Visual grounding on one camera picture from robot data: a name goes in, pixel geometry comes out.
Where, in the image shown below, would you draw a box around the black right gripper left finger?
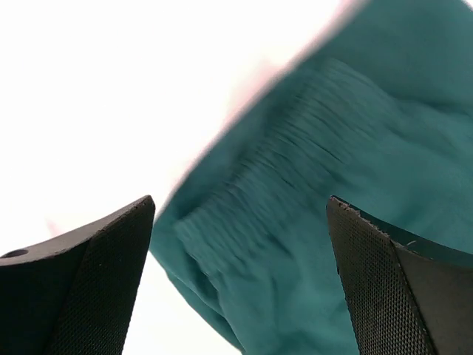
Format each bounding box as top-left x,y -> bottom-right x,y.
1,196 -> 154,355

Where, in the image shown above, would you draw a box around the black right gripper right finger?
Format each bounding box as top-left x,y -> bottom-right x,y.
326,196 -> 472,355

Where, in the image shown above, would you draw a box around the teal green shorts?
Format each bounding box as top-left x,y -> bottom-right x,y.
150,1 -> 472,354

